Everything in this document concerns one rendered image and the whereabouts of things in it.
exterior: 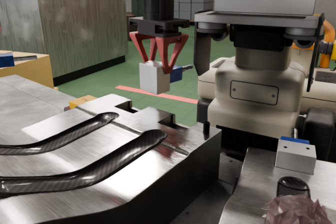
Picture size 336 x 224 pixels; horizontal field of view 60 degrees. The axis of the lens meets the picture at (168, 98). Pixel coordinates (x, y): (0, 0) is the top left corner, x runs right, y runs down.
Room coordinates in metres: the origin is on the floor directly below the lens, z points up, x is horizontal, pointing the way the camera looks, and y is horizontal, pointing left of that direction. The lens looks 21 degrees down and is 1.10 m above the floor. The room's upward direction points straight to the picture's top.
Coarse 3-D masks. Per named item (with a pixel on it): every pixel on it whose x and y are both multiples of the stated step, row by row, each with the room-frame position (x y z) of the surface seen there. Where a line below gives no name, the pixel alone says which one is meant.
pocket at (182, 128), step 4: (168, 116) 0.45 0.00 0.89; (172, 116) 0.46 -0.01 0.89; (160, 120) 0.44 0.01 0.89; (164, 120) 0.45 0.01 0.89; (168, 120) 0.45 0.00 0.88; (172, 120) 0.46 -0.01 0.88; (164, 124) 0.45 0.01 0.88; (168, 124) 0.45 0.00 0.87; (172, 124) 0.46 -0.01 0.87; (176, 124) 0.45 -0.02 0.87; (180, 124) 0.45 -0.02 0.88; (176, 128) 0.45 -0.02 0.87; (180, 128) 0.45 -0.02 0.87; (184, 128) 0.44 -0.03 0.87
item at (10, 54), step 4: (0, 56) 0.69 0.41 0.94; (4, 56) 0.70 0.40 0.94; (8, 56) 0.70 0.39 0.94; (12, 56) 0.71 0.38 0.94; (16, 56) 0.73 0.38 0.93; (20, 56) 0.73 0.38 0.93; (24, 56) 0.73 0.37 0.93; (28, 56) 0.74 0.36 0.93; (32, 56) 0.74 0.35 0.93; (36, 56) 0.75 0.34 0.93; (0, 60) 0.69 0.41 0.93; (4, 60) 0.70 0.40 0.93; (8, 60) 0.70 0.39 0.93; (12, 60) 0.71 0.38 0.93; (16, 60) 0.72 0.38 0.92; (20, 60) 0.73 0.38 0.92; (0, 64) 0.69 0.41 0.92; (4, 64) 0.70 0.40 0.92; (8, 64) 0.70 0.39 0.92; (12, 64) 0.70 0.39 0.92
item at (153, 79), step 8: (144, 64) 0.54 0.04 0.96; (152, 64) 0.54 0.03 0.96; (160, 64) 0.54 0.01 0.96; (168, 64) 0.54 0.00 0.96; (144, 72) 0.54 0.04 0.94; (152, 72) 0.52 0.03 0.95; (160, 72) 0.52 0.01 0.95; (176, 72) 0.56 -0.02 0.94; (144, 80) 0.54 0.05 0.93; (152, 80) 0.52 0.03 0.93; (160, 80) 0.52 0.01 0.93; (168, 80) 0.54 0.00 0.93; (176, 80) 0.56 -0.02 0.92; (144, 88) 0.54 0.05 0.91; (152, 88) 0.53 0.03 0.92; (160, 88) 0.52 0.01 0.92; (168, 88) 0.54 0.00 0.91
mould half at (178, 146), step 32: (32, 128) 0.42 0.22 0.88; (64, 128) 0.42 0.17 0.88; (128, 128) 0.41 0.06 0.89; (160, 128) 0.41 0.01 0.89; (192, 128) 0.41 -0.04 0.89; (0, 160) 0.29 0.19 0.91; (32, 160) 0.31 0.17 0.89; (64, 160) 0.33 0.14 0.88; (160, 160) 0.32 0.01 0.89; (192, 160) 0.34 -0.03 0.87; (64, 192) 0.24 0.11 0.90; (96, 192) 0.26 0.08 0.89; (128, 192) 0.27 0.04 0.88; (160, 192) 0.29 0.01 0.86; (192, 192) 0.35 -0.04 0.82
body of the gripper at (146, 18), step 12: (144, 0) 0.54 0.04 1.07; (156, 0) 0.53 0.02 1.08; (168, 0) 0.53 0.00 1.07; (144, 12) 0.54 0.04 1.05; (156, 12) 0.53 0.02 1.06; (168, 12) 0.53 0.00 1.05; (132, 24) 0.57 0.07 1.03; (156, 24) 0.51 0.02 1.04; (168, 24) 0.50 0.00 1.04; (180, 24) 0.54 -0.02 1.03
